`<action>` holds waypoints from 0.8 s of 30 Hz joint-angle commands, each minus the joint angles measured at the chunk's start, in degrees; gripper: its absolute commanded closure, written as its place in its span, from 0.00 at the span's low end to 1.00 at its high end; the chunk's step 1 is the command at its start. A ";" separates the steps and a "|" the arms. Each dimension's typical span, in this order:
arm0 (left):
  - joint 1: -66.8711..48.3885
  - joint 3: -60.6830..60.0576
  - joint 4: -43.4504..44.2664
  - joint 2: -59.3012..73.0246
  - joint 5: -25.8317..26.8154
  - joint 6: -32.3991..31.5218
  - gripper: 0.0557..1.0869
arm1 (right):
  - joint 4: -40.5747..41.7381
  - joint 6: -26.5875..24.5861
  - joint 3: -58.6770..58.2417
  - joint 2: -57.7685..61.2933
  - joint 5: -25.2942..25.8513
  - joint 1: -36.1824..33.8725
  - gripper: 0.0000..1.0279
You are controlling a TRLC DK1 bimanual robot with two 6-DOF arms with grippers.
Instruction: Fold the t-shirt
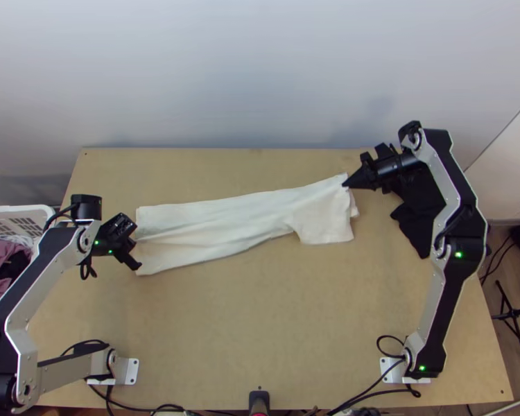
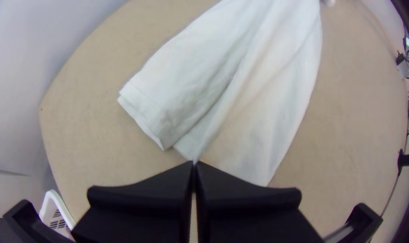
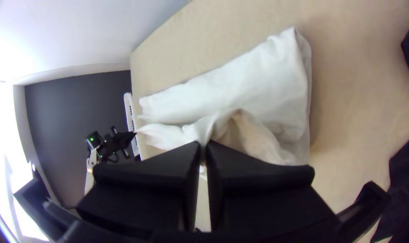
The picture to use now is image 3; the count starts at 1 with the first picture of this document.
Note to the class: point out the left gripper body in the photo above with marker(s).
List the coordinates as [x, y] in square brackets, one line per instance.
[111, 148]

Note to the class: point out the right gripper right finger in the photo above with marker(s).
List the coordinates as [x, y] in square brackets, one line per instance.
[258, 195]

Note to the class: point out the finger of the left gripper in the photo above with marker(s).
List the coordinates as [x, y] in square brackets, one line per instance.
[125, 138]

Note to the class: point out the white laundry basket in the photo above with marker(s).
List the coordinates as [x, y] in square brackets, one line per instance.
[128, 111]

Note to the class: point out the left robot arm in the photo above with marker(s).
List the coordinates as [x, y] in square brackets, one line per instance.
[89, 172]

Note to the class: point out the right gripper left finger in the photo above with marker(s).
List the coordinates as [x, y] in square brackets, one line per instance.
[150, 195]

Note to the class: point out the white t-shirt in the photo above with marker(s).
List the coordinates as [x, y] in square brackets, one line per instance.
[258, 94]

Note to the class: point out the black garment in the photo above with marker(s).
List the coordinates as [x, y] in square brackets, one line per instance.
[403, 189]

